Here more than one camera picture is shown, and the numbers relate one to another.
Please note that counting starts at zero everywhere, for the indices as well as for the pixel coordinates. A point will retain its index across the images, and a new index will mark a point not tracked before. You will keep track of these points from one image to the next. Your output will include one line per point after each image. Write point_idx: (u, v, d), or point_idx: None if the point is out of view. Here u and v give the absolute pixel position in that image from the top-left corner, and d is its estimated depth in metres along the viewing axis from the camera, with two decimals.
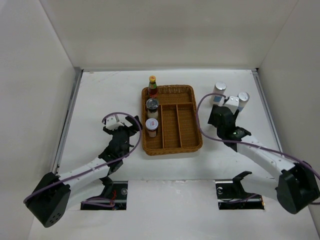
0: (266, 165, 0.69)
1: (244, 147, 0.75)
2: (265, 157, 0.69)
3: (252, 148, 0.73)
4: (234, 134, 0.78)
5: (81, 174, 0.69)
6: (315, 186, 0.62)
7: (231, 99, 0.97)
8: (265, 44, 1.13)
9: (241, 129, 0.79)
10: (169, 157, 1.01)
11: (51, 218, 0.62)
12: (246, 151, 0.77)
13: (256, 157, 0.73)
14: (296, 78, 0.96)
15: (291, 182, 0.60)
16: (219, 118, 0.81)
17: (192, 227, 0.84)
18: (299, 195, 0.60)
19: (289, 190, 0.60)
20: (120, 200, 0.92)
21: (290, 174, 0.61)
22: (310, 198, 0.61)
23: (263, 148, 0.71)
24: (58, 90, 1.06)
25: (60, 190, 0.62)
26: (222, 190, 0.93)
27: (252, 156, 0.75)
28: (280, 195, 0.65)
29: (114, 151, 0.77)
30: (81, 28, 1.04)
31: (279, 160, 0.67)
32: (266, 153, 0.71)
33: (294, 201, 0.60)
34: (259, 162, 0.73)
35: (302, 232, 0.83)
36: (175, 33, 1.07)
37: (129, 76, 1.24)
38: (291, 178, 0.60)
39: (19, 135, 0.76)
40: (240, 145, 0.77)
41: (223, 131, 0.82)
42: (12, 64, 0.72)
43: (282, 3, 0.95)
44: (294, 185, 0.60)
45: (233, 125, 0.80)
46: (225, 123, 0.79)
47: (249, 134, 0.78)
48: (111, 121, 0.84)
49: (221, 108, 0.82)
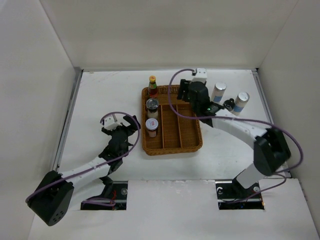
0: (240, 136, 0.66)
1: (219, 121, 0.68)
2: (238, 127, 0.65)
3: (225, 120, 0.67)
4: (209, 110, 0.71)
5: (83, 172, 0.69)
6: (286, 146, 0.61)
7: (198, 72, 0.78)
8: (265, 44, 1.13)
9: (215, 104, 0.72)
10: (169, 157, 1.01)
11: (54, 216, 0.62)
12: (219, 124, 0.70)
13: (230, 128, 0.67)
14: (297, 77, 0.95)
15: (265, 146, 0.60)
16: (193, 96, 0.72)
17: (192, 227, 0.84)
18: (272, 158, 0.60)
19: (263, 153, 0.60)
20: (120, 200, 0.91)
21: (263, 139, 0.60)
22: (283, 159, 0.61)
23: (236, 119, 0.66)
24: (58, 90, 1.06)
25: (63, 188, 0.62)
26: (222, 190, 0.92)
27: (226, 129, 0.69)
28: (256, 161, 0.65)
29: (113, 150, 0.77)
30: (81, 28, 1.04)
31: (253, 128, 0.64)
32: (239, 123, 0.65)
33: (269, 164, 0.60)
34: (233, 133, 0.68)
35: (303, 232, 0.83)
36: (176, 33, 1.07)
37: (129, 76, 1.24)
38: (264, 142, 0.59)
39: (19, 135, 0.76)
40: (214, 120, 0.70)
41: (197, 108, 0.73)
42: (11, 64, 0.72)
43: (282, 3, 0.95)
44: (267, 149, 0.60)
45: (209, 101, 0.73)
46: (199, 100, 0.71)
47: (223, 108, 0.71)
48: (109, 121, 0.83)
49: (195, 84, 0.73)
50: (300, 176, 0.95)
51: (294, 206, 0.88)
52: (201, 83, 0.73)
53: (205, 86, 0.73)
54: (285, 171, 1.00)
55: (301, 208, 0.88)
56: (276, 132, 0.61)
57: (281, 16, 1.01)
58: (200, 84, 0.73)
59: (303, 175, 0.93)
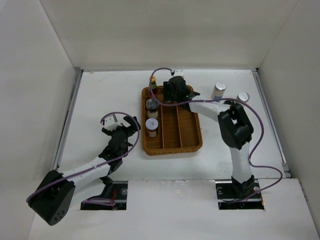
0: (210, 114, 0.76)
1: (194, 105, 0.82)
2: (207, 106, 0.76)
3: (198, 102, 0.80)
4: (187, 97, 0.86)
5: (84, 171, 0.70)
6: (248, 120, 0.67)
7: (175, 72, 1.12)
8: (265, 44, 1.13)
9: (192, 93, 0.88)
10: (169, 157, 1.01)
11: (55, 215, 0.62)
12: (195, 107, 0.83)
13: (202, 109, 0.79)
14: (296, 77, 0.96)
15: (226, 120, 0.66)
16: (172, 87, 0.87)
17: (192, 227, 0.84)
18: (234, 130, 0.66)
19: (225, 126, 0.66)
20: (120, 200, 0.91)
21: (226, 114, 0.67)
22: (245, 131, 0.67)
23: (207, 101, 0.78)
24: (58, 90, 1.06)
25: (64, 187, 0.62)
26: (222, 190, 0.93)
27: (201, 111, 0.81)
28: (223, 135, 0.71)
29: (113, 150, 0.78)
30: (81, 27, 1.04)
31: (219, 106, 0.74)
32: (210, 104, 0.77)
33: (232, 136, 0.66)
34: (207, 114, 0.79)
35: (303, 232, 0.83)
36: (176, 33, 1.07)
37: (129, 76, 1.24)
38: (225, 116, 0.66)
39: (19, 135, 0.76)
40: (191, 105, 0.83)
41: (178, 97, 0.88)
42: (12, 64, 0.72)
43: (282, 3, 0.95)
44: (229, 122, 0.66)
45: (187, 90, 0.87)
46: (178, 90, 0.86)
47: (198, 95, 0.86)
48: (110, 121, 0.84)
49: (173, 77, 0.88)
50: (300, 176, 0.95)
51: (294, 207, 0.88)
52: (178, 76, 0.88)
53: (182, 78, 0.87)
54: (285, 172, 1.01)
55: (301, 208, 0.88)
56: (237, 107, 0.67)
57: (281, 16, 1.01)
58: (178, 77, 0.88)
59: (303, 175, 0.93)
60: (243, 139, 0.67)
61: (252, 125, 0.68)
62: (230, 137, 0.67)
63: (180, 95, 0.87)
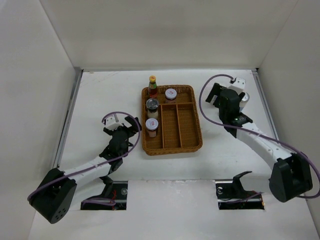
0: (262, 152, 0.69)
1: (244, 134, 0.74)
2: (262, 144, 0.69)
3: (250, 133, 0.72)
4: (235, 121, 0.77)
5: (85, 170, 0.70)
6: (309, 177, 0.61)
7: (237, 81, 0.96)
8: (265, 44, 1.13)
9: (243, 116, 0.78)
10: (169, 157, 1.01)
11: (56, 213, 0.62)
12: (243, 137, 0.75)
13: (254, 142, 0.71)
14: (296, 77, 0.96)
15: (285, 171, 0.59)
16: (224, 103, 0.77)
17: (192, 227, 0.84)
18: (291, 184, 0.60)
19: (282, 178, 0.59)
20: (120, 200, 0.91)
21: (285, 163, 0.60)
22: (302, 188, 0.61)
23: (262, 136, 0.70)
24: (58, 90, 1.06)
25: (66, 185, 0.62)
26: (222, 190, 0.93)
27: (250, 142, 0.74)
28: (272, 184, 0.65)
29: (114, 150, 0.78)
30: (81, 27, 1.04)
31: (277, 149, 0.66)
32: (264, 141, 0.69)
33: (286, 192, 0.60)
34: (255, 148, 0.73)
35: (302, 232, 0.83)
36: (175, 33, 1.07)
37: (129, 76, 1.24)
38: (285, 167, 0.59)
39: (19, 135, 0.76)
40: (240, 131, 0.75)
41: (225, 115, 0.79)
42: (12, 65, 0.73)
43: (281, 3, 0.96)
44: (288, 174, 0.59)
45: (237, 111, 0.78)
46: (229, 109, 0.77)
47: (250, 122, 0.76)
48: (111, 121, 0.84)
49: (229, 92, 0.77)
50: None
51: (294, 207, 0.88)
52: (233, 91, 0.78)
53: (237, 95, 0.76)
54: None
55: (300, 208, 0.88)
56: (302, 159, 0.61)
57: (281, 17, 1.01)
58: (233, 93, 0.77)
59: None
60: (296, 194, 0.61)
61: (311, 183, 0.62)
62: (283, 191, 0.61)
63: (229, 114, 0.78)
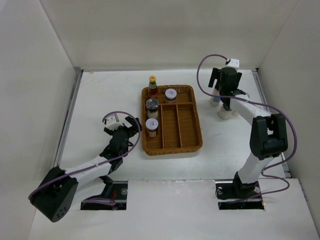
0: (247, 115, 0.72)
1: (235, 102, 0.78)
2: (248, 107, 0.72)
3: (240, 100, 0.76)
4: (231, 93, 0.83)
5: (86, 168, 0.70)
6: (285, 136, 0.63)
7: (231, 61, 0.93)
8: (265, 44, 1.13)
9: (239, 90, 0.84)
10: (169, 157, 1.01)
11: (58, 212, 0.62)
12: (235, 105, 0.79)
13: (242, 108, 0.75)
14: (296, 77, 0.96)
15: (261, 125, 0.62)
16: (222, 77, 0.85)
17: (192, 227, 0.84)
18: (265, 138, 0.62)
19: (257, 130, 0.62)
20: (120, 200, 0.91)
21: (262, 118, 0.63)
22: (277, 146, 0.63)
23: (250, 102, 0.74)
24: (58, 89, 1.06)
25: (67, 184, 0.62)
26: (222, 190, 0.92)
27: (239, 110, 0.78)
28: (251, 141, 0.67)
29: (114, 149, 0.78)
30: (81, 27, 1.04)
31: (260, 110, 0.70)
32: (251, 105, 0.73)
33: (260, 145, 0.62)
34: (243, 115, 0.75)
35: (303, 232, 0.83)
36: (175, 33, 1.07)
37: (128, 76, 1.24)
38: (262, 121, 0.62)
39: (19, 136, 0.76)
40: (232, 101, 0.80)
41: (222, 88, 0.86)
42: (12, 64, 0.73)
43: (281, 4, 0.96)
44: (263, 127, 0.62)
45: (234, 85, 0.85)
46: (226, 82, 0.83)
47: (244, 94, 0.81)
48: (111, 121, 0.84)
49: (228, 68, 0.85)
50: (300, 176, 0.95)
51: (294, 207, 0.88)
52: (232, 68, 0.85)
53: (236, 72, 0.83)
54: (285, 172, 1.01)
55: (301, 208, 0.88)
56: (280, 118, 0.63)
57: (281, 17, 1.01)
58: (231, 70, 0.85)
59: (303, 175, 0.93)
60: (271, 151, 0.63)
61: (287, 143, 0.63)
62: (258, 145, 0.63)
63: (226, 87, 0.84)
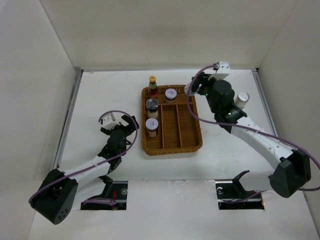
0: (262, 150, 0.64)
1: (241, 131, 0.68)
2: (261, 142, 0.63)
3: (248, 131, 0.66)
4: (229, 115, 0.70)
5: (86, 169, 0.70)
6: (309, 172, 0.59)
7: (221, 66, 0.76)
8: (265, 45, 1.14)
9: (237, 109, 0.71)
10: (169, 157, 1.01)
11: (59, 214, 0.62)
12: (240, 133, 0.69)
13: (251, 139, 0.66)
14: (296, 77, 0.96)
15: (289, 171, 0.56)
16: (217, 97, 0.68)
17: (192, 226, 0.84)
18: (293, 181, 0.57)
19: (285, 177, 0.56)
20: (120, 200, 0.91)
21: (287, 162, 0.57)
22: (302, 183, 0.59)
23: (261, 132, 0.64)
24: (58, 89, 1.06)
25: (67, 185, 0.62)
26: (222, 190, 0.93)
27: (246, 138, 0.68)
28: (272, 180, 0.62)
29: (113, 148, 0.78)
30: (81, 27, 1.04)
31: (277, 146, 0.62)
32: (263, 138, 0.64)
33: (288, 190, 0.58)
34: (254, 145, 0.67)
35: (303, 233, 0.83)
36: (175, 33, 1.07)
37: (128, 76, 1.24)
38: (289, 167, 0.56)
39: (19, 136, 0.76)
40: (235, 128, 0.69)
41: (218, 111, 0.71)
42: (12, 64, 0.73)
43: (281, 4, 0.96)
44: (290, 172, 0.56)
45: (231, 104, 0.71)
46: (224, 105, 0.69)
47: (245, 115, 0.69)
48: (107, 121, 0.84)
49: (221, 84, 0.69)
50: None
51: (294, 207, 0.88)
52: (225, 83, 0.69)
53: (231, 88, 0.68)
54: None
55: (301, 209, 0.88)
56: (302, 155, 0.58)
57: (281, 17, 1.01)
58: (225, 85, 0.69)
59: None
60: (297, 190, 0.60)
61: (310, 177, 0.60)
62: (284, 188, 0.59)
63: (223, 109, 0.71)
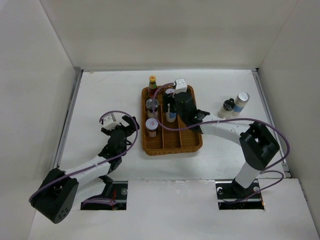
0: (228, 136, 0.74)
1: (206, 126, 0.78)
2: (223, 128, 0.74)
3: (211, 123, 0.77)
4: (196, 118, 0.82)
5: (86, 169, 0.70)
6: (272, 138, 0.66)
7: (178, 83, 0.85)
8: (264, 45, 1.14)
9: (201, 112, 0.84)
10: (169, 157, 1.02)
11: (59, 213, 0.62)
12: (208, 129, 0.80)
13: (217, 130, 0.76)
14: (296, 77, 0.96)
15: (251, 142, 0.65)
16: (181, 106, 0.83)
17: (192, 226, 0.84)
18: (259, 150, 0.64)
19: (251, 148, 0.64)
20: (120, 200, 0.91)
21: (247, 135, 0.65)
22: (272, 152, 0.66)
23: (221, 120, 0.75)
24: (58, 90, 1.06)
25: (68, 184, 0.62)
26: (222, 190, 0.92)
27: (215, 133, 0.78)
28: (247, 159, 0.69)
29: (113, 148, 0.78)
30: (81, 27, 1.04)
31: (237, 126, 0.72)
32: (224, 124, 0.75)
33: (259, 159, 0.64)
34: (222, 136, 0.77)
35: (302, 232, 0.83)
36: (175, 33, 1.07)
37: (128, 76, 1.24)
38: (249, 138, 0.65)
39: (20, 136, 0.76)
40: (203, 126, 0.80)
41: (186, 118, 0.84)
42: (12, 64, 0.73)
43: (281, 5, 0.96)
44: (253, 142, 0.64)
45: (194, 109, 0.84)
46: (188, 110, 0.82)
47: (208, 114, 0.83)
48: (108, 121, 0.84)
49: (180, 95, 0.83)
50: (300, 176, 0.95)
51: (294, 206, 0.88)
52: (184, 93, 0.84)
53: (190, 96, 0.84)
54: (285, 171, 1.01)
55: (301, 208, 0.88)
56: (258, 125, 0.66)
57: (281, 17, 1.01)
58: (184, 95, 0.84)
59: (303, 175, 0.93)
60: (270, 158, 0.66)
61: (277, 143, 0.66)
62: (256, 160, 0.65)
63: (189, 115, 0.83)
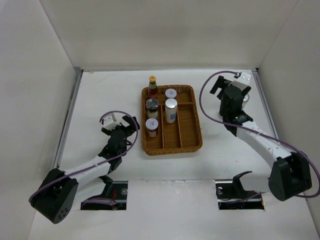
0: (262, 152, 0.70)
1: (244, 133, 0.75)
2: (263, 143, 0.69)
3: (251, 132, 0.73)
4: (236, 119, 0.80)
5: (86, 169, 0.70)
6: (308, 176, 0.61)
7: (241, 76, 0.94)
8: (264, 45, 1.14)
9: (244, 115, 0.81)
10: (169, 157, 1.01)
11: (59, 213, 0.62)
12: (243, 135, 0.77)
13: (253, 140, 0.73)
14: (296, 77, 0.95)
15: (286, 170, 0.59)
16: (227, 101, 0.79)
17: (192, 226, 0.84)
18: (289, 183, 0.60)
19: (282, 177, 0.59)
20: (120, 200, 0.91)
21: (284, 162, 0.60)
22: (301, 188, 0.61)
23: (263, 135, 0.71)
24: (58, 90, 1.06)
25: (67, 184, 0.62)
26: (222, 190, 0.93)
27: (250, 141, 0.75)
28: (271, 182, 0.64)
29: (113, 148, 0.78)
30: (81, 27, 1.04)
31: (277, 148, 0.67)
32: (265, 139, 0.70)
33: (285, 190, 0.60)
34: (256, 147, 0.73)
35: (302, 232, 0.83)
36: (175, 33, 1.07)
37: (128, 76, 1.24)
38: (286, 166, 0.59)
39: (19, 136, 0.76)
40: (240, 130, 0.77)
41: (226, 113, 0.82)
42: (12, 64, 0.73)
43: (280, 5, 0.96)
44: (287, 172, 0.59)
45: (238, 109, 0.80)
46: (231, 107, 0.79)
47: (251, 120, 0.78)
48: (109, 121, 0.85)
49: (233, 90, 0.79)
50: None
51: (294, 207, 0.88)
52: (236, 90, 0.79)
53: (241, 94, 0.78)
54: None
55: (300, 208, 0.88)
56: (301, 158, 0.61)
57: (281, 18, 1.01)
58: (236, 91, 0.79)
59: None
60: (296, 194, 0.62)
61: (310, 183, 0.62)
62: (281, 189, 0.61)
63: (231, 112, 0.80)
